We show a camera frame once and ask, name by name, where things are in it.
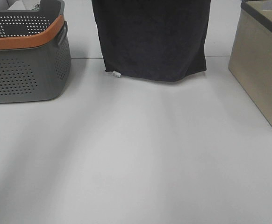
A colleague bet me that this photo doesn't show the dark grey towel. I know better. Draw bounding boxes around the dark grey towel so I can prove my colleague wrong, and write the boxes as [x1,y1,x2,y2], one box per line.
[92,0,211,82]

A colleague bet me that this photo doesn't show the grey perforated basket orange rim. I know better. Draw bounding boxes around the grey perforated basket orange rim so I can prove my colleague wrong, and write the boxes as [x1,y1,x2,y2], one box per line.
[0,0,71,103]

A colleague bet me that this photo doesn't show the beige storage bin grey rim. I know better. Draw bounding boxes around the beige storage bin grey rim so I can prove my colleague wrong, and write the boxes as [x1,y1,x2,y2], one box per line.
[229,0,272,127]

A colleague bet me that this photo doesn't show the white printed box behind basket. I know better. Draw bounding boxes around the white printed box behind basket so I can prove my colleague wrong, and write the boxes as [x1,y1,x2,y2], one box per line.
[7,0,40,11]

